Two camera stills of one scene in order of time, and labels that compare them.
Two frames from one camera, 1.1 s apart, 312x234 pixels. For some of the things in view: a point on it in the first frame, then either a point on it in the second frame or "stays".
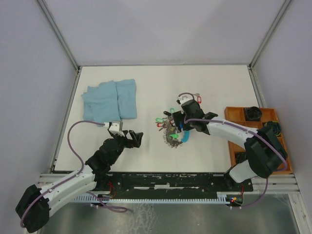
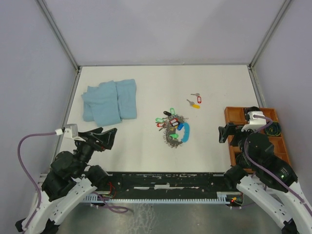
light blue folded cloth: [111, 102] stays
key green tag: [174, 135] stays
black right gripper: [178, 116] → [230, 128]
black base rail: [108, 184] stays
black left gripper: [136, 137] → [107, 138]
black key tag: [167, 113] stays
